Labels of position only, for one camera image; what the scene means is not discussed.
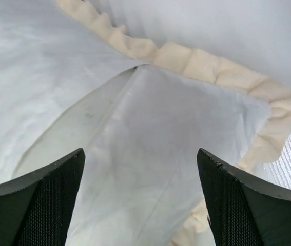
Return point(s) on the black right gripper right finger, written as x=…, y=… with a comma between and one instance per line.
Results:
x=243, y=209

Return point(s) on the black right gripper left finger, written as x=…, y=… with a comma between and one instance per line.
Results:
x=36, y=208

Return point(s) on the white pillow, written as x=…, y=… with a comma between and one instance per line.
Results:
x=140, y=182

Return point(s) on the grey pillowcase with cream frill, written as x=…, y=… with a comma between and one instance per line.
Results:
x=53, y=54

